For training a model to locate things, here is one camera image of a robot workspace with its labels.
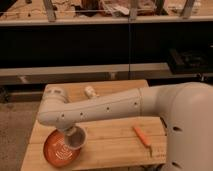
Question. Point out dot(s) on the grey ceramic cup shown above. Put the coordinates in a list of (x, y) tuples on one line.
[(75, 137)]

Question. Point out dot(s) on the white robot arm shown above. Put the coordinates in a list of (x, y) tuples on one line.
[(56, 110)]

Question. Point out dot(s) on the orange ceramic bowl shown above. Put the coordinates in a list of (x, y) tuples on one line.
[(56, 152)]

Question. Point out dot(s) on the small white bottle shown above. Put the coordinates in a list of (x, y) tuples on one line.
[(90, 92)]

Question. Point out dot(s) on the long metal shelf rack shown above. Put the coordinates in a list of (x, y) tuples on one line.
[(49, 41)]

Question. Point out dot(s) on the orange handled fork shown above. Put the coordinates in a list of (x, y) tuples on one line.
[(145, 141)]

